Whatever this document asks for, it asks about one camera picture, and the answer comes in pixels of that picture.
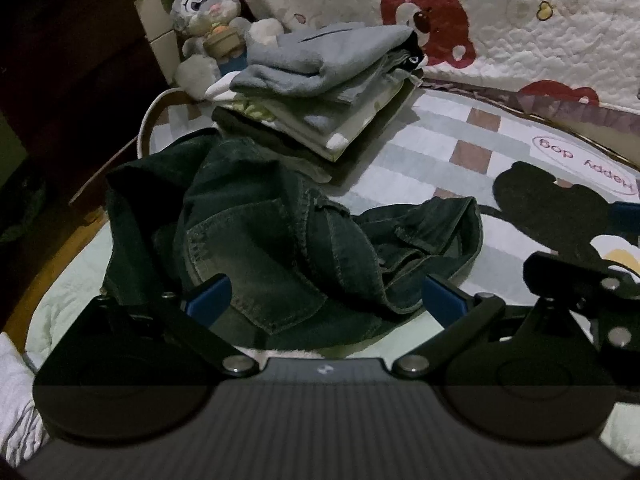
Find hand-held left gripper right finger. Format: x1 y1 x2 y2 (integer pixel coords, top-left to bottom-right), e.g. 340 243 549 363
392 274 556 378

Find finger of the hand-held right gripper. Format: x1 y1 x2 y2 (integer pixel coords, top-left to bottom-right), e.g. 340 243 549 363
522 252 640 361
612 201 640 233

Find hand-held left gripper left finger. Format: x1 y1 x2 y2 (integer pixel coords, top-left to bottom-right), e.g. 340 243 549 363
95 274 258 377

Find dark green jeans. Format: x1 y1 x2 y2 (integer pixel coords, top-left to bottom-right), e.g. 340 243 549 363
102 127 483 348

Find light green mattress pad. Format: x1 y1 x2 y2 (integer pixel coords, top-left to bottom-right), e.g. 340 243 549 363
22 205 126 361

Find beige patterned folded garment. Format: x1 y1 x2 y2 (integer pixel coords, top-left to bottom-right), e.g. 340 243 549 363
215 67 423 161

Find bear print quilt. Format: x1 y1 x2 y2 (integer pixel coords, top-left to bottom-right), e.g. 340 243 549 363
220 0 640 171

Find white cloth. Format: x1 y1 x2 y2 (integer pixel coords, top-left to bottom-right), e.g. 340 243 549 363
0 332 51 461

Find grey folded garment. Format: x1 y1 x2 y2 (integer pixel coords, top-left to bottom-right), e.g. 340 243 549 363
231 22 426 98

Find white drawer cabinet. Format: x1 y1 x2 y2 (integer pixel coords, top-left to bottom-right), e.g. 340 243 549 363
131 0 181 73

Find dark wooden furniture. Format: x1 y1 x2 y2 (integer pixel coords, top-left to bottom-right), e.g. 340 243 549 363
0 0 171 211

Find grey plush rabbit toy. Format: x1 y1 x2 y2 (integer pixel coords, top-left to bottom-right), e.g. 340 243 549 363
155 0 283 101

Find white cable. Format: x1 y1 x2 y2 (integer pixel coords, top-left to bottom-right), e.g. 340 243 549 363
135 87 186 156

